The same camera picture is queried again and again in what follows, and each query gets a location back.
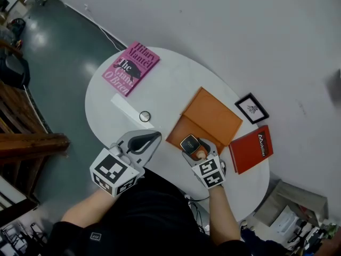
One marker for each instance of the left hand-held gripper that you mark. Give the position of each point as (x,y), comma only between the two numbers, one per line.
(114,172)

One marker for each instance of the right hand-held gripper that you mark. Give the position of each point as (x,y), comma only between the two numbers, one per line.
(210,172)

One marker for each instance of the small beige round object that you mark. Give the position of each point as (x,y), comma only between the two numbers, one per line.
(201,155)

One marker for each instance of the small square dark box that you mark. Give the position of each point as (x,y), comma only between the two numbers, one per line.
(189,143)

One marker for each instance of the small round silver object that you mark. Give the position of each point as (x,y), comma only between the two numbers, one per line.
(145,116)

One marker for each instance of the orange leather tray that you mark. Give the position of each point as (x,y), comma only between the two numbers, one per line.
(210,113)

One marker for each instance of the person's right forearm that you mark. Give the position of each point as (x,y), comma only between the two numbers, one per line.
(222,217)

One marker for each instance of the person's left forearm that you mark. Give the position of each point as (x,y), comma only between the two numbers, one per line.
(85,209)

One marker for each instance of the white curved table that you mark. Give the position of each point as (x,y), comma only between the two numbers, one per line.
(170,89)

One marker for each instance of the red book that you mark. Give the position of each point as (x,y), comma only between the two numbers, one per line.
(247,153)

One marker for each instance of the person's black shirt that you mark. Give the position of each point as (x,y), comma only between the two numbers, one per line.
(149,217)

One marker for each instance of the pink book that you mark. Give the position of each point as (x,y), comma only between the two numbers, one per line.
(130,68)

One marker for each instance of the grey wooden shelf unit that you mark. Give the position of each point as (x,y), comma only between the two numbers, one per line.
(298,199)

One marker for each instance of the white paper sheet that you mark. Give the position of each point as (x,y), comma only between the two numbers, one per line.
(286,220)

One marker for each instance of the brown wooden staircase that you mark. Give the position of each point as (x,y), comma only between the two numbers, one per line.
(24,143)

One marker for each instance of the black picture frame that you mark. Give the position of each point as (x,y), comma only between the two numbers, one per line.
(251,108)

